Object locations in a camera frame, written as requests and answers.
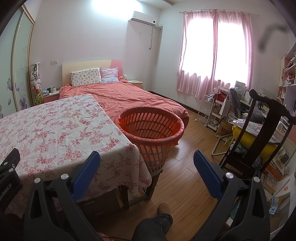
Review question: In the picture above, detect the dark wooden chair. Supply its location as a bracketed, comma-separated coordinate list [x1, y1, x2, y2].
[218, 89, 296, 181]

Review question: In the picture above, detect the bed with salmon cover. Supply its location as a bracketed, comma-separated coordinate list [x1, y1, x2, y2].
[59, 77, 190, 127]

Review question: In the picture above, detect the person's brown shoe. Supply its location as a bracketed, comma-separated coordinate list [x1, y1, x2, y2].
[157, 203, 171, 218]

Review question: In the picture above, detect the grey office chair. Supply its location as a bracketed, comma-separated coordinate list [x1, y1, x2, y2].
[229, 88, 248, 116]

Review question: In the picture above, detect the wooden table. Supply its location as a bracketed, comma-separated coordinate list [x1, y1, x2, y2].
[76, 170, 163, 214]

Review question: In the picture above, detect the curtain rod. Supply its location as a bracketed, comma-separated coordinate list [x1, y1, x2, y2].
[180, 9, 258, 17]

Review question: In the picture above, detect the red box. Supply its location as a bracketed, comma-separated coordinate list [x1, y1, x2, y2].
[214, 92, 229, 103]

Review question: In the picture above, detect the pink white bookshelf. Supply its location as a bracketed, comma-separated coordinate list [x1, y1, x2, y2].
[279, 43, 296, 121]

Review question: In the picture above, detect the white air conditioner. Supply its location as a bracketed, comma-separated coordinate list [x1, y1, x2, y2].
[128, 10, 157, 27]

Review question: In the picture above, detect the clear column of plush toys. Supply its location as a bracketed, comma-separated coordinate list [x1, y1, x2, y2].
[30, 62, 42, 93]

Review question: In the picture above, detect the table with floral cloth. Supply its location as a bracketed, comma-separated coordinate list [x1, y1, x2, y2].
[0, 94, 152, 218]

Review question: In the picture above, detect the floral pillow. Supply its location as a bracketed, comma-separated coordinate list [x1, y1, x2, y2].
[70, 68, 102, 88]

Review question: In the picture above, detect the pink striped pillow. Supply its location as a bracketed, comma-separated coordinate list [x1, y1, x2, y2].
[100, 67, 120, 84]

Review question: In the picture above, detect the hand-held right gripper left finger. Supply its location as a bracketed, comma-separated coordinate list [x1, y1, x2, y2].
[23, 151, 101, 241]

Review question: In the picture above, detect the cream pink bed headboard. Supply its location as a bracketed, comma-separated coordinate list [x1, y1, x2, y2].
[62, 59, 123, 85]

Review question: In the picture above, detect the person's leg in dark pants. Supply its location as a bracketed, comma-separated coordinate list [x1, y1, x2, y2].
[134, 213, 173, 241]

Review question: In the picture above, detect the pink nightstand with mug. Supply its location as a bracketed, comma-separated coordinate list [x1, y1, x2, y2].
[42, 90, 60, 103]

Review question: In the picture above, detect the white metal tube frame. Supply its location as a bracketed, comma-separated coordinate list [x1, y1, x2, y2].
[211, 136, 233, 157]

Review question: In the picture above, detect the wardrobe with flower print doors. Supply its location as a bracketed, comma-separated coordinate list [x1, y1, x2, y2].
[0, 6, 36, 120]

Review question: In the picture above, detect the orange plastic laundry basket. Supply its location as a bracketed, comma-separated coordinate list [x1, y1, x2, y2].
[117, 107, 185, 173]

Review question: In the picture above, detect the brown paper bag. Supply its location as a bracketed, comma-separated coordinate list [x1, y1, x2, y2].
[216, 120, 234, 139]

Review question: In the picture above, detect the pink curtain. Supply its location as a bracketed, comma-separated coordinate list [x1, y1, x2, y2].
[176, 10, 218, 100]
[213, 10, 253, 88]

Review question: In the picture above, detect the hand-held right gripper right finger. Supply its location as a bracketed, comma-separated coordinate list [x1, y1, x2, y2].
[193, 150, 271, 241]

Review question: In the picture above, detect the white wire rack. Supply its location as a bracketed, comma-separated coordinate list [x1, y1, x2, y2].
[201, 94, 223, 129]

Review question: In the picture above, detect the yellow plush toy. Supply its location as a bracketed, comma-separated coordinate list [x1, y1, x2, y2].
[34, 91, 44, 106]

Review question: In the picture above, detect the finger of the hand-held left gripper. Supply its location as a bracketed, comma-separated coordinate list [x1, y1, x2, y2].
[0, 148, 21, 176]

